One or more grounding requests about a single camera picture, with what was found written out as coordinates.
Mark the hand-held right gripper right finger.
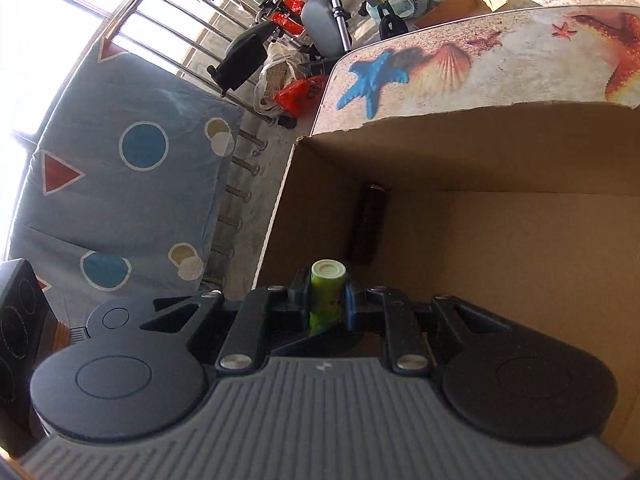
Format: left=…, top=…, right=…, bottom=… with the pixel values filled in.
left=342, top=280, right=516, bottom=376

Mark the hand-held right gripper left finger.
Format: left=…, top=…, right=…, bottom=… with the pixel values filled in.
left=140, top=267, right=312, bottom=376

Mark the green plastic bottle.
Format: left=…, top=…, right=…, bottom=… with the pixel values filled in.
left=309, top=259, right=347, bottom=334

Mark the large cardboard box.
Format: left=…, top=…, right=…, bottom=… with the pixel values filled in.
left=252, top=101, right=640, bottom=463

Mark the dark brown bottle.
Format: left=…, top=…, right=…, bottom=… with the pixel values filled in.
left=350, top=183, right=389, bottom=265

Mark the black stove top panel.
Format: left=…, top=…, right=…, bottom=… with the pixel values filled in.
left=0, top=258, right=72, bottom=458

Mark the blue mattress with shapes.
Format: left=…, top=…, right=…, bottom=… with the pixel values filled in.
left=9, top=44, right=247, bottom=322

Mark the red plastic bag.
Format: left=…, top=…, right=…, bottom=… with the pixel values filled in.
left=273, top=76, right=329, bottom=117
left=271, top=0, right=307, bottom=35

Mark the white woven bag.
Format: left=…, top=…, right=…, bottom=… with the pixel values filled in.
left=254, top=41, right=303, bottom=112

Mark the folded wheelchair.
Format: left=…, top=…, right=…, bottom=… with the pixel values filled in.
left=207, top=0, right=418, bottom=97

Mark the seashell print table mat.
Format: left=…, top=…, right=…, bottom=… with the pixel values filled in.
left=310, top=5, right=640, bottom=137

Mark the metal railing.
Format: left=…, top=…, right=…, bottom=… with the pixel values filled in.
left=75, top=0, right=282, bottom=286

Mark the pale green plastic bag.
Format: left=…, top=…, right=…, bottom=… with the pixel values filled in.
left=366, top=0, right=428, bottom=22

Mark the small brown cardboard box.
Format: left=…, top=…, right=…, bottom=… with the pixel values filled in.
left=414, top=0, right=512, bottom=31

